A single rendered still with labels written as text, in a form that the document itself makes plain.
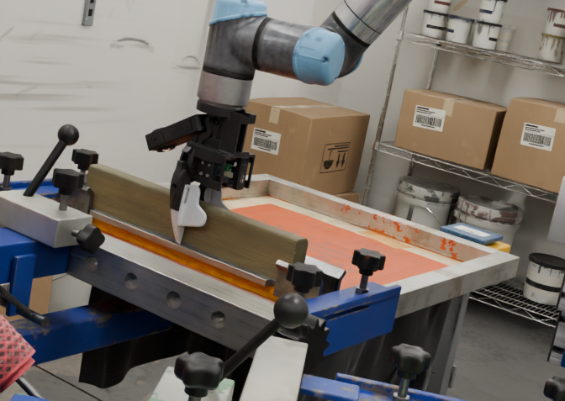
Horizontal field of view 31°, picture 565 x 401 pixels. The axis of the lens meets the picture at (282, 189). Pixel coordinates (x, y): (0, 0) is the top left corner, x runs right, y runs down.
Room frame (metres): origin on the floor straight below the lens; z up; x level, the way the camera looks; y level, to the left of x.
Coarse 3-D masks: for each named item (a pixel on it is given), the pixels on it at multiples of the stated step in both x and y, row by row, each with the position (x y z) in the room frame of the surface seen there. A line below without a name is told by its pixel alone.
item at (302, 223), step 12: (264, 204) 1.99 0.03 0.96; (252, 216) 1.87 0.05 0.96; (264, 216) 1.89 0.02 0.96; (276, 216) 1.91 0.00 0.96; (288, 216) 1.93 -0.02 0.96; (300, 216) 1.95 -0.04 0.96; (300, 228) 1.85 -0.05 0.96; (312, 228) 1.87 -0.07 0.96; (324, 228) 1.89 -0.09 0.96; (336, 228) 1.91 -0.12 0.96; (180, 264) 1.48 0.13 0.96
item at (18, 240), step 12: (0, 228) 1.20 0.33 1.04; (0, 240) 1.15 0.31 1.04; (12, 240) 1.16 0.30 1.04; (24, 240) 1.17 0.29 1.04; (36, 240) 1.18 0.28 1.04; (0, 252) 1.14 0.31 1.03; (12, 252) 1.15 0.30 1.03; (24, 252) 1.17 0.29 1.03; (36, 252) 1.18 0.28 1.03; (48, 252) 1.20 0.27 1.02; (60, 252) 1.22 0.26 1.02; (0, 264) 1.14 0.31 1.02; (12, 264) 1.15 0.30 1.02; (36, 264) 1.19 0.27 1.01; (48, 264) 1.20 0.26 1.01; (60, 264) 1.22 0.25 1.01; (0, 276) 1.14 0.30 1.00; (36, 276) 1.19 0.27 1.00
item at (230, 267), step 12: (96, 216) 1.54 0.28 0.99; (108, 216) 1.53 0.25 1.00; (120, 228) 1.51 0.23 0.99; (132, 228) 1.49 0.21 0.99; (144, 228) 1.50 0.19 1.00; (156, 240) 1.47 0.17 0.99; (168, 240) 1.45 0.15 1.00; (180, 252) 1.44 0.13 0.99; (192, 252) 1.43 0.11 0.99; (204, 252) 1.43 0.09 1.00; (216, 264) 1.40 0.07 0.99; (228, 264) 1.39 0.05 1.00; (240, 276) 1.38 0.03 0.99; (252, 276) 1.37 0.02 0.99; (264, 276) 1.37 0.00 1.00
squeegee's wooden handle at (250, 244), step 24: (96, 168) 1.56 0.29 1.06; (96, 192) 1.56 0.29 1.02; (120, 192) 1.53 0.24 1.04; (144, 192) 1.50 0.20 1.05; (168, 192) 1.49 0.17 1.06; (120, 216) 1.53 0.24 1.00; (144, 216) 1.50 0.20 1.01; (168, 216) 1.47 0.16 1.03; (216, 216) 1.43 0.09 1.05; (240, 216) 1.42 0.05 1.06; (192, 240) 1.45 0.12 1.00; (216, 240) 1.42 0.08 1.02; (240, 240) 1.40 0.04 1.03; (264, 240) 1.38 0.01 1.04; (288, 240) 1.36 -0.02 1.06; (240, 264) 1.40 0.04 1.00; (264, 264) 1.37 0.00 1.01
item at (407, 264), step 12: (336, 240) 1.81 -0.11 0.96; (348, 240) 1.83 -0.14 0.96; (360, 240) 1.85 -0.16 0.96; (372, 240) 1.87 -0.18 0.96; (384, 252) 1.79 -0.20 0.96; (396, 252) 1.81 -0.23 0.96; (408, 252) 1.83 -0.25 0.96; (396, 264) 1.73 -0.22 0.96; (408, 264) 1.74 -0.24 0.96; (420, 264) 1.76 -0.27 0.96; (432, 264) 1.78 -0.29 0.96; (444, 264) 1.79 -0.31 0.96; (360, 276) 1.61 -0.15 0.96; (372, 276) 1.62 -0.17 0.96; (384, 276) 1.64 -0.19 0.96; (396, 276) 1.65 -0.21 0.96; (408, 276) 1.67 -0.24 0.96; (240, 288) 1.42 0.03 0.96
